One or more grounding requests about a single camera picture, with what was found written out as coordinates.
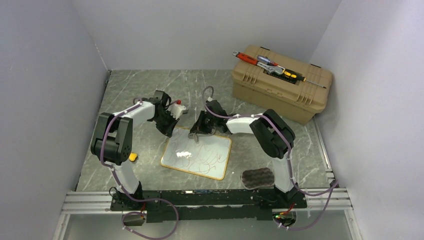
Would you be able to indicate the yellow framed whiteboard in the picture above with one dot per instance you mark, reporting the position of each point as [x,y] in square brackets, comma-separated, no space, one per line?
[208,157]

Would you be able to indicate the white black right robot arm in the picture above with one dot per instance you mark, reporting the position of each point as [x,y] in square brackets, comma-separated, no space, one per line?
[272,133]

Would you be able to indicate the dark wavy foam sponge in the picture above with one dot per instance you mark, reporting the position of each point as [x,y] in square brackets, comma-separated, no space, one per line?
[257,178]

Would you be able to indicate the blue red screwdriver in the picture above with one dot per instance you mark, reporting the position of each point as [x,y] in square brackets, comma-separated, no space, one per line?
[267,61]

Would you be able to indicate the yellow black sponge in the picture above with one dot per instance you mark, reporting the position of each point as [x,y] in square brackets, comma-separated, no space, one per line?
[133,157]

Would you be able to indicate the yellow black screwdriver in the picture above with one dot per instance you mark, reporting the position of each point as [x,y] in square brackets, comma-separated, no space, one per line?
[292,75]

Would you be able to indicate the red handled adjustable wrench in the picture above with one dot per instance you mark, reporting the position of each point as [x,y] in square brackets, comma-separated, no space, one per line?
[250,60]

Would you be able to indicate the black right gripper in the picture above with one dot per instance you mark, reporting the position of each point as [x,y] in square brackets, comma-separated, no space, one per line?
[200,128]

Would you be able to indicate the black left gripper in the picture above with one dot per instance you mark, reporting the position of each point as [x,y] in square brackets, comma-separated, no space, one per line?
[168,131]

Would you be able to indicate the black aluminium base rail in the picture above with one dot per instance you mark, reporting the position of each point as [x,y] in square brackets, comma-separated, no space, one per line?
[169,205]

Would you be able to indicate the tan plastic toolbox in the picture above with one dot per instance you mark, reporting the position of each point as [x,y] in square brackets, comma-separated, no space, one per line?
[296,100]

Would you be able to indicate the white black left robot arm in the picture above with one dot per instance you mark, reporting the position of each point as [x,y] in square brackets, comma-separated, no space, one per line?
[112,138]

